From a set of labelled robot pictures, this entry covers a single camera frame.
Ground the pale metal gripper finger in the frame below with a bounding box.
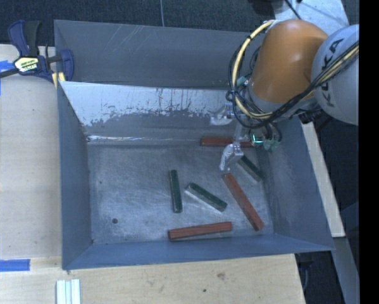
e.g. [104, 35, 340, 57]
[227, 145, 245, 172]
[219, 143, 235, 174]

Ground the red-brown flat block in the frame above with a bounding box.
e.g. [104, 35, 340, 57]
[221, 172, 266, 232]
[166, 221, 234, 242]
[199, 136, 255, 148]

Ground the black cylinder on white bracket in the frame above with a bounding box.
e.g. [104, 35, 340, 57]
[297, 108, 332, 124]

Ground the dark green flat block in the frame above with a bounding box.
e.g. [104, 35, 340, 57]
[168, 169, 184, 214]
[237, 155, 266, 182]
[184, 182, 228, 213]

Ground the grey metal bin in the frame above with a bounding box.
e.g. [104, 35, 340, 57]
[53, 19, 336, 271]

